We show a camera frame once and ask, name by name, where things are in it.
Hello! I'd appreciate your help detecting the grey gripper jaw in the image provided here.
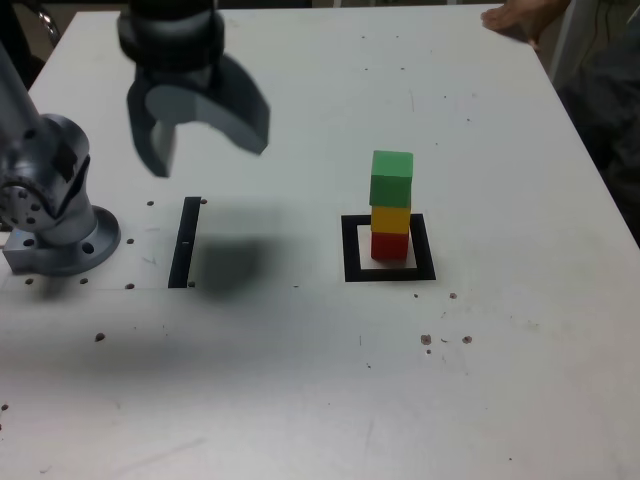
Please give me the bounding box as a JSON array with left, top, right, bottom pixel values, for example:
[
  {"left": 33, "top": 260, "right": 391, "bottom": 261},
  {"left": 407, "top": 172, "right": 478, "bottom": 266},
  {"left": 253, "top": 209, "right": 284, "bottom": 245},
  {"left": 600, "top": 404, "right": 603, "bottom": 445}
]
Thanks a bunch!
[
  {"left": 125, "top": 68, "right": 178, "bottom": 179},
  {"left": 144, "top": 53, "right": 272, "bottom": 157}
]

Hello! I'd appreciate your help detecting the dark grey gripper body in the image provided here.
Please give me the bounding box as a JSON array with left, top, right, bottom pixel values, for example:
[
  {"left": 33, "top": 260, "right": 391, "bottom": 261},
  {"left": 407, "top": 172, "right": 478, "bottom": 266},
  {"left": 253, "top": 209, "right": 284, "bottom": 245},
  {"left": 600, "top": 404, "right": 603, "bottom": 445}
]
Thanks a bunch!
[{"left": 136, "top": 66, "right": 212, "bottom": 97}]

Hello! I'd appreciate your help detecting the green cube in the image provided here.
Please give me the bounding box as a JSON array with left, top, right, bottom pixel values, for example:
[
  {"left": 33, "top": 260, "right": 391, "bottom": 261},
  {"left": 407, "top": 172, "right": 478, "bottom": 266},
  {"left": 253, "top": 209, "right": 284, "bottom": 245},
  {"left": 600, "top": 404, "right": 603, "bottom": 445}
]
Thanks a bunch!
[{"left": 368, "top": 149, "right": 415, "bottom": 209}]

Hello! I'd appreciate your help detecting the yellow cube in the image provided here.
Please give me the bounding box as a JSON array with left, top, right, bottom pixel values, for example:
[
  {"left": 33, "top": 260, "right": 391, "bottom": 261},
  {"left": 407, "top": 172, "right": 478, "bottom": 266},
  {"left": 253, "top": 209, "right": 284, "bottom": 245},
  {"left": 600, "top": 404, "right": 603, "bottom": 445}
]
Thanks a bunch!
[{"left": 370, "top": 205, "right": 412, "bottom": 235}]

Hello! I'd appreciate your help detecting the red cube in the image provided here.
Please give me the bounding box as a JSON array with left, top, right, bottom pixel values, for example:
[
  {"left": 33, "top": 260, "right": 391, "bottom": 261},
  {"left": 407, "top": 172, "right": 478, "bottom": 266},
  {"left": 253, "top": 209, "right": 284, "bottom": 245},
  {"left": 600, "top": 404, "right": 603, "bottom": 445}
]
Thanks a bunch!
[{"left": 370, "top": 231, "right": 410, "bottom": 261}]

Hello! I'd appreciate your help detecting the black tape square outline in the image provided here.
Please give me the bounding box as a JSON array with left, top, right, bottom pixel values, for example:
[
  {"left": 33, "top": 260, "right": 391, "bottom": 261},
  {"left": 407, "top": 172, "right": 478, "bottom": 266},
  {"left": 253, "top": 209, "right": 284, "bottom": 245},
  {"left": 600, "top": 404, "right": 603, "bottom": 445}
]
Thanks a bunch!
[{"left": 340, "top": 213, "right": 437, "bottom": 284}]

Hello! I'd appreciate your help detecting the person's hand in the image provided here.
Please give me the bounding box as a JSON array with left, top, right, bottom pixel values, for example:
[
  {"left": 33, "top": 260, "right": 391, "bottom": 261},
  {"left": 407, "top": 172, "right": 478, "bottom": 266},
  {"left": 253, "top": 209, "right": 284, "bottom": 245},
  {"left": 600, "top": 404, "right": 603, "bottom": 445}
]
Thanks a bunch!
[{"left": 481, "top": 0, "right": 554, "bottom": 51}]

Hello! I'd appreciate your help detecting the black tape strip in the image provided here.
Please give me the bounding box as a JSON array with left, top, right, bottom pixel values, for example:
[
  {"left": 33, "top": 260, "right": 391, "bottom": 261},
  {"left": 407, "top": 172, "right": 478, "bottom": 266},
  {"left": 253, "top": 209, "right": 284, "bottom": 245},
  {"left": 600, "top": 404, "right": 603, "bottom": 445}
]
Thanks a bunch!
[{"left": 167, "top": 196, "right": 202, "bottom": 290}]

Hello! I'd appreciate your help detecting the person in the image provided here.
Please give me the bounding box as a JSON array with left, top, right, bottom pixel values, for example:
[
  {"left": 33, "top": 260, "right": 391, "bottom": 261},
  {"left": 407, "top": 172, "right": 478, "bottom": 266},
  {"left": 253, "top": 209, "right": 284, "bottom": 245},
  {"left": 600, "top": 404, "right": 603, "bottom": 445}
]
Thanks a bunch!
[{"left": 555, "top": 29, "right": 640, "bottom": 251}]

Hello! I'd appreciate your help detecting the chrome tube frame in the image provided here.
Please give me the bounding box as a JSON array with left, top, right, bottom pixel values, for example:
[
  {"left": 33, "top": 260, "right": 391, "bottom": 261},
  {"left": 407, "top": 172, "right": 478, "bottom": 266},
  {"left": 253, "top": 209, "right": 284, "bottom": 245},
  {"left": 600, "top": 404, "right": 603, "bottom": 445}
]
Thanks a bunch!
[{"left": 35, "top": 10, "right": 61, "bottom": 39}]

